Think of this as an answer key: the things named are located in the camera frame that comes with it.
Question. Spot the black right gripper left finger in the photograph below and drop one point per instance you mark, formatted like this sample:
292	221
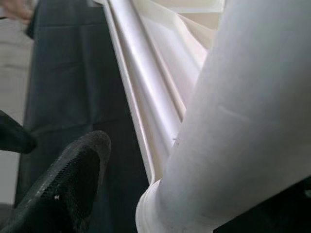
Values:
60	189

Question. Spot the white plastic table leg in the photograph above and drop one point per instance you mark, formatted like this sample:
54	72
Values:
243	121

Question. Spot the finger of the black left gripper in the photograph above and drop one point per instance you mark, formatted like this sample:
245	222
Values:
14	136

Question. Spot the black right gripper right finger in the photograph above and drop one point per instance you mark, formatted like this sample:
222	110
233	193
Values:
279	216

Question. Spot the white plastic children table top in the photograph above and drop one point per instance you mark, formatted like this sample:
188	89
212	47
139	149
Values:
145	97

